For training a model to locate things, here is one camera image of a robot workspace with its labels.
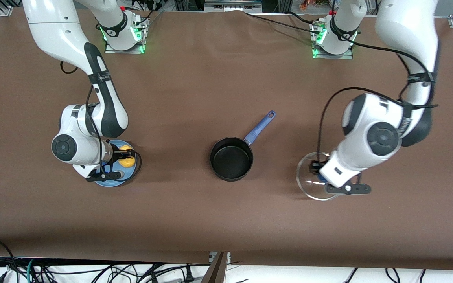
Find yellow potato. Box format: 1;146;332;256
118;145;136;168

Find glass lid with blue knob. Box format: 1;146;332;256
296;152;343;201

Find light blue plate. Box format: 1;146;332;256
93;140;138;187

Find brown table cover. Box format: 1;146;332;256
0;8;453;272

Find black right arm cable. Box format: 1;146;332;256
60;59;142;181

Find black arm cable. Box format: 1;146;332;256
317;35;439;162
60;59;142;181

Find black pot with blue handle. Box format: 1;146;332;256
210;110;277;182

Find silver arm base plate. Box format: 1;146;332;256
104;16;148;55
310;20;354;60

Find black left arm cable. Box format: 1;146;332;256
317;35;439;162

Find small white metal bracket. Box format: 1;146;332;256
209;252;231;264

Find black cable across table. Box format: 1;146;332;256
244;12;318;36

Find brown wooden post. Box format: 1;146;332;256
201;252;229;283

